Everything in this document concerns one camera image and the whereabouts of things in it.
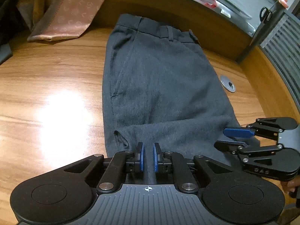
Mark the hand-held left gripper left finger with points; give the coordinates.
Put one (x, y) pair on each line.
(140, 156)

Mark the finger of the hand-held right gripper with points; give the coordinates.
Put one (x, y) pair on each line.
(238, 133)
(234, 146)

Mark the black scissors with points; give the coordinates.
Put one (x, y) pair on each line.
(263, 14)

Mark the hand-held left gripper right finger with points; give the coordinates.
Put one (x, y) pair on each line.
(155, 156)

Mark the person's right hand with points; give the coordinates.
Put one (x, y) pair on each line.
(293, 188)

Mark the grey pants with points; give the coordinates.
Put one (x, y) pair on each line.
(164, 86)

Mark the brown patterned cloth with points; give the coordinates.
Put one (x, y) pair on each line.
(77, 11)

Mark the small pink figurine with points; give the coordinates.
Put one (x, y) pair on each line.
(283, 1)

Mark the dark grey garment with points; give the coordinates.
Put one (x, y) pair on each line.
(5, 54)

